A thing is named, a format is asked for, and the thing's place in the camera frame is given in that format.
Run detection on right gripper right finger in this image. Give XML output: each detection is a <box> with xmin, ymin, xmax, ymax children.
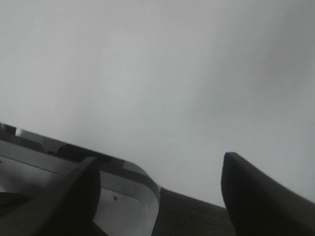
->
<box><xmin>221</xmin><ymin>152</ymin><xmax>315</xmax><ymax>236</ymax></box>

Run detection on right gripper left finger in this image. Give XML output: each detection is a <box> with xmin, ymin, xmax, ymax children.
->
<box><xmin>0</xmin><ymin>157</ymin><xmax>100</xmax><ymax>236</ymax></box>

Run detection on brown towel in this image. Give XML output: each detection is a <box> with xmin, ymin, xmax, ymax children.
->
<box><xmin>152</xmin><ymin>188</ymin><xmax>236</xmax><ymax>236</ymax></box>

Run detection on beige storage bin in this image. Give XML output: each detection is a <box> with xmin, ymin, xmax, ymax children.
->
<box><xmin>0</xmin><ymin>125</ymin><xmax>160</xmax><ymax>236</ymax></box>

